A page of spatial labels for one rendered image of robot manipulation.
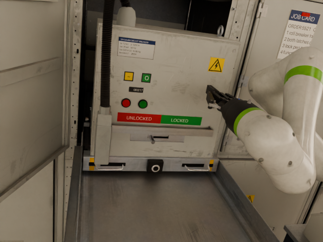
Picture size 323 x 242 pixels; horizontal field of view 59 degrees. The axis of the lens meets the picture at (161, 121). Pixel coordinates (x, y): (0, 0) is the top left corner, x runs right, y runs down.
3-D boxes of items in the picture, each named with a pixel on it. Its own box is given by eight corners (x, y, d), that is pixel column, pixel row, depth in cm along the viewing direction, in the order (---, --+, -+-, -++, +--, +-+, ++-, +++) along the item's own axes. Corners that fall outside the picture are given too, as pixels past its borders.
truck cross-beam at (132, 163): (216, 171, 120) (219, 159, 118) (82, 170, 106) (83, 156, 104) (211, 165, 124) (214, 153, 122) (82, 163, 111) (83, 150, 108)
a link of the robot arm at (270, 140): (293, 117, 58) (250, 151, 59) (316, 155, 63) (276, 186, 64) (257, 95, 70) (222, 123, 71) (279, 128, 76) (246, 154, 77)
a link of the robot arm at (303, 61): (300, 74, 106) (279, 52, 103) (335, 57, 97) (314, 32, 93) (294, 109, 96) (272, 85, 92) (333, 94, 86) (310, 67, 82)
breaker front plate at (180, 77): (212, 162, 118) (241, 44, 100) (91, 160, 105) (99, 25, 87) (210, 160, 119) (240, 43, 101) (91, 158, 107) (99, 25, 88)
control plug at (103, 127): (108, 165, 96) (113, 117, 90) (93, 165, 95) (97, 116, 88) (107, 153, 103) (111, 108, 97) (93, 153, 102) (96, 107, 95)
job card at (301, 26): (304, 62, 131) (321, 14, 123) (276, 59, 127) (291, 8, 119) (304, 62, 131) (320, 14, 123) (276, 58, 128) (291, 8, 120)
